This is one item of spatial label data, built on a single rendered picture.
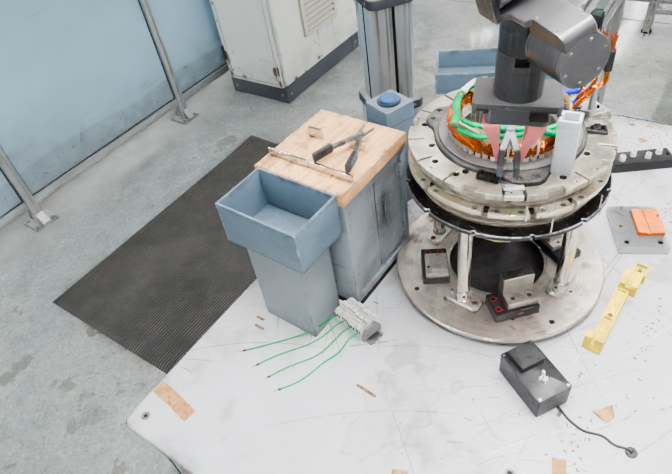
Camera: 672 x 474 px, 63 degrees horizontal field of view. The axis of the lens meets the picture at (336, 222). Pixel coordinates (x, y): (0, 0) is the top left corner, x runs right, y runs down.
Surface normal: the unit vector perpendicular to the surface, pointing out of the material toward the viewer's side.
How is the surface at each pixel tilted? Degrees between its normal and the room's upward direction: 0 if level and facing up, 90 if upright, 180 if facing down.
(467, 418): 0
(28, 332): 0
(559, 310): 0
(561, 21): 21
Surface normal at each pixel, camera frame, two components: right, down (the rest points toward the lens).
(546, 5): -0.44, -0.57
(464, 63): -0.16, 0.68
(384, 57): 0.33, 0.61
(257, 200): 0.81, 0.32
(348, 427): -0.13, -0.73
